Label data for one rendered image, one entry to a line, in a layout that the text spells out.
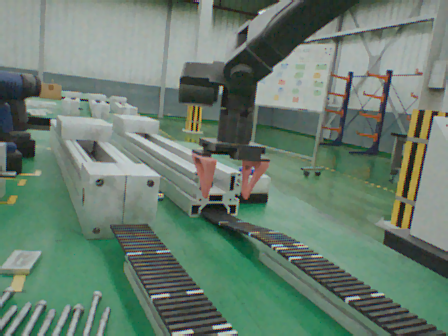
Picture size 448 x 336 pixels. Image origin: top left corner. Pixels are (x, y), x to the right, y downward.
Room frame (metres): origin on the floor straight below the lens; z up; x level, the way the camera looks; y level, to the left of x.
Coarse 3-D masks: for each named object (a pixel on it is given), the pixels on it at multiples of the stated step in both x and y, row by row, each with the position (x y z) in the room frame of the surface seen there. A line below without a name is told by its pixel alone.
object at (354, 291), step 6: (336, 288) 0.41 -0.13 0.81; (342, 288) 0.41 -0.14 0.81; (348, 288) 0.41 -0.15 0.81; (354, 288) 0.41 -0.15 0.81; (360, 288) 0.42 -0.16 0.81; (366, 288) 0.42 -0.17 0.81; (336, 294) 0.40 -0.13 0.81; (342, 294) 0.39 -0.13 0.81; (348, 294) 0.40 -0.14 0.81; (354, 294) 0.40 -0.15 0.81; (360, 294) 0.40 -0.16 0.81; (366, 294) 0.41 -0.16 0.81; (342, 300) 0.39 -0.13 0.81
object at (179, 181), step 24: (120, 144) 1.25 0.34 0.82; (144, 144) 1.01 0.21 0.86; (168, 144) 1.07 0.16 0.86; (168, 168) 0.83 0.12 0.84; (192, 168) 0.74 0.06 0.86; (216, 168) 0.80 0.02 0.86; (168, 192) 0.82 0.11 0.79; (192, 192) 0.71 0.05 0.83; (216, 192) 0.74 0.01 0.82; (192, 216) 0.71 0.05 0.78
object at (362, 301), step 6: (372, 294) 0.40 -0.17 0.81; (378, 294) 0.41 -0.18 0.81; (348, 300) 0.38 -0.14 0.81; (354, 300) 0.39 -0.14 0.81; (360, 300) 0.39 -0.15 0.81; (366, 300) 0.39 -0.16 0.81; (372, 300) 0.39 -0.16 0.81; (378, 300) 0.39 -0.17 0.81; (384, 300) 0.39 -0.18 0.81; (390, 300) 0.40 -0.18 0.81; (354, 306) 0.38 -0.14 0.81; (360, 306) 0.38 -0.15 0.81; (366, 306) 0.38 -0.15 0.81
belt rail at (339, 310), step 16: (272, 256) 0.52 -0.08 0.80; (288, 272) 0.49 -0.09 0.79; (304, 272) 0.46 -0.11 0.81; (304, 288) 0.45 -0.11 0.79; (320, 288) 0.43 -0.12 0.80; (320, 304) 0.43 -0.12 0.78; (336, 304) 0.41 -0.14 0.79; (336, 320) 0.40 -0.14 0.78; (352, 320) 0.39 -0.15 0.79; (368, 320) 0.37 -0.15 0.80
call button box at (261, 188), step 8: (264, 176) 0.88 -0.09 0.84; (256, 184) 0.87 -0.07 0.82; (264, 184) 0.87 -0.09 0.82; (240, 192) 0.85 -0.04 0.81; (256, 192) 0.87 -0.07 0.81; (264, 192) 0.88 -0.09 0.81; (240, 200) 0.85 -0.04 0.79; (248, 200) 0.86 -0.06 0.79; (256, 200) 0.87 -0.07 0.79; (264, 200) 0.88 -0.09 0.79
